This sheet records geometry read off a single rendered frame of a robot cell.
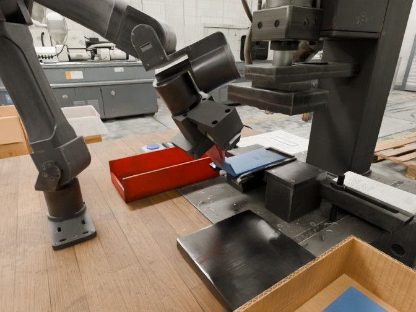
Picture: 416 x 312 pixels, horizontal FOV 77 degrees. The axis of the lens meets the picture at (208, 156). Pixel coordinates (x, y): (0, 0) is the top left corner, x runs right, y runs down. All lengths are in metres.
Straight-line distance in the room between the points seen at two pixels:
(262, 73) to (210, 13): 7.45
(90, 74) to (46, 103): 4.38
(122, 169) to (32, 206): 0.20
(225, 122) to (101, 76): 4.59
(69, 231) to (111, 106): 4.50
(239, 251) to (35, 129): 0.38
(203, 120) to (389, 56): 0.49
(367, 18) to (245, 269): 0.50
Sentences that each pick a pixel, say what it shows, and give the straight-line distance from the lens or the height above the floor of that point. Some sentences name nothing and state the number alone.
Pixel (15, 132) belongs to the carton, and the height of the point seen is 0.60.
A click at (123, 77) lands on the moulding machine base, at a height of 0.77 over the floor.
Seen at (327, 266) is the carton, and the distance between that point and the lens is 0.40.
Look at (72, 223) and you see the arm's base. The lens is 0.56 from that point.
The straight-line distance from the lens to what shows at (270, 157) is 0.58.
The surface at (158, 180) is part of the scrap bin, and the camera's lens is 0.61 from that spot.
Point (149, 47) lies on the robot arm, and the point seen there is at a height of 1.21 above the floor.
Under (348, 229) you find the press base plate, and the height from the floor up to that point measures 0.90.
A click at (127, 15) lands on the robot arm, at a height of 1.25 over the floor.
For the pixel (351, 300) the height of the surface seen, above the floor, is 0.91.
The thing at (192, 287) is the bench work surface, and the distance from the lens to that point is 0.41.
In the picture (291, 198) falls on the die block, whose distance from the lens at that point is 0.51.
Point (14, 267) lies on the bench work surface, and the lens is 0.53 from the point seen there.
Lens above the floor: 1.21
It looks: 22 degrees down
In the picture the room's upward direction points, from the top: straight up
